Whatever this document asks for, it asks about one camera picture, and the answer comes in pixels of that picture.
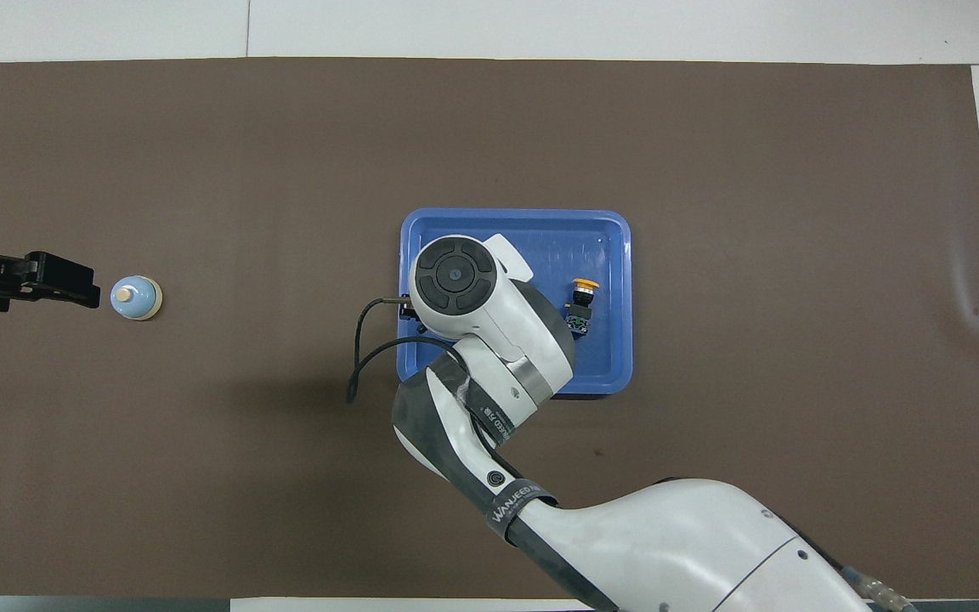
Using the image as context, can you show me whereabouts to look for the brown table mat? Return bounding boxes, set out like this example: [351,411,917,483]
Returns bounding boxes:
[0,56,979,600]

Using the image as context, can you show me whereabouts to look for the blue plastic tray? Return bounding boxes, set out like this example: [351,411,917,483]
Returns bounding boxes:
[396,208,633,397]

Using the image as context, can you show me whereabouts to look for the yellow push button switch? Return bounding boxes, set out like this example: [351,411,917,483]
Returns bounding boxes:
[563,278,601,337]

